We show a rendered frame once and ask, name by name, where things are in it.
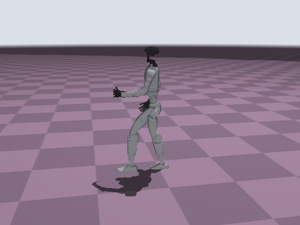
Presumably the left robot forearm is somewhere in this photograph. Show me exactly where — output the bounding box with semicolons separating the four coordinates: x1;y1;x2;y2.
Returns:
121;89;145;98

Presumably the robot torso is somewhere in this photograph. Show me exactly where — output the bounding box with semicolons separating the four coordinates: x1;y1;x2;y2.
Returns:
144;64;162;113

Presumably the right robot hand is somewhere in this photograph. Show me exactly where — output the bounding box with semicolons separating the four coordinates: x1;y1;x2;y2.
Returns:
139;100;150;112

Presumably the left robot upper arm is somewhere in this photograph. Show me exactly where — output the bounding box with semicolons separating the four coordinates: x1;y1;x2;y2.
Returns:
142;68;156;95

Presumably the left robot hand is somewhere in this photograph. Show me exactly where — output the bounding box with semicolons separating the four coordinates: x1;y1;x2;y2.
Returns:
113;87;125;98

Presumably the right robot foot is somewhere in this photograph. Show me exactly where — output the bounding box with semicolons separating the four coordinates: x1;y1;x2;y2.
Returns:
150;163;169;170

